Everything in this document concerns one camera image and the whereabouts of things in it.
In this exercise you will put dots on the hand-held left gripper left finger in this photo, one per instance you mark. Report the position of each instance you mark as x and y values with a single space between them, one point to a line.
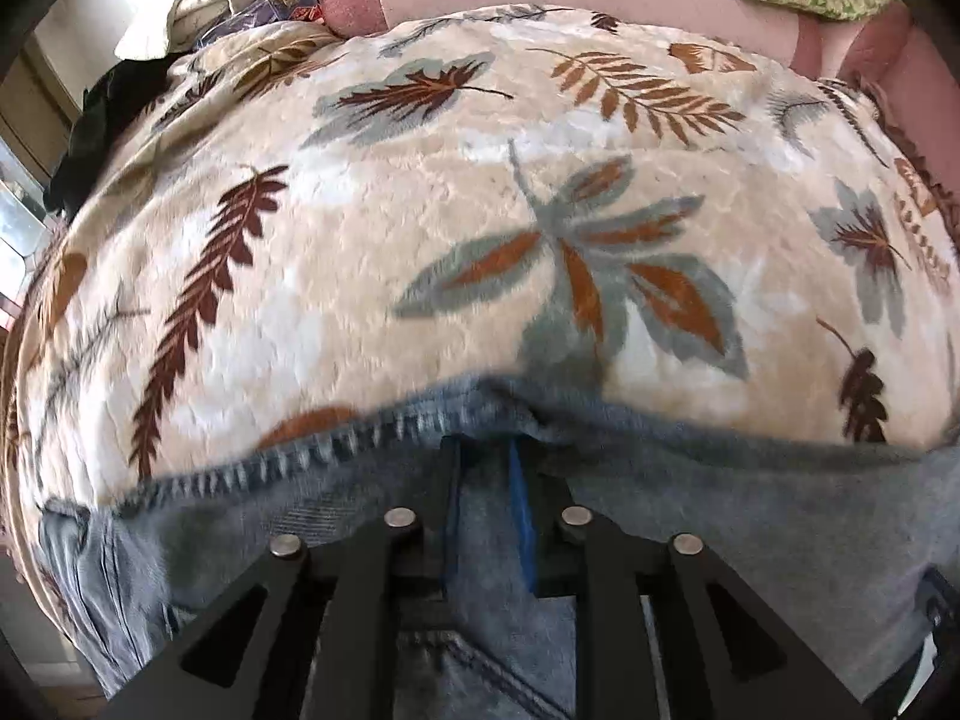
451 540

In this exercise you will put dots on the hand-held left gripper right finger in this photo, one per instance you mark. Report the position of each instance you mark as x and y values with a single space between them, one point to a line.
523 532

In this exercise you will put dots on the blue denim pants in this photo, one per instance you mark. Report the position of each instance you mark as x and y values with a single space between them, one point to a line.
750 525

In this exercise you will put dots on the leaf print blanket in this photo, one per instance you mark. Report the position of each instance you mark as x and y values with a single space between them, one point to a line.
375 240

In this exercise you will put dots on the dark cloth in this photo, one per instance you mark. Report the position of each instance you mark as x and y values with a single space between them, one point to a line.
97 135

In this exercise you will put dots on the window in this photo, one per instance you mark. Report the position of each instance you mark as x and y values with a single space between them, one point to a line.
15 217

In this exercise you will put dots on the purple printed cloth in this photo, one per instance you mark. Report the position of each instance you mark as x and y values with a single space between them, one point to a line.
277 4

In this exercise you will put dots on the cream cloth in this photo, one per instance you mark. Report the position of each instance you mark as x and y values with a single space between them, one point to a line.
202 7

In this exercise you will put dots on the pink cushion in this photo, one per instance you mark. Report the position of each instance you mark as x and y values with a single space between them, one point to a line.
930 67

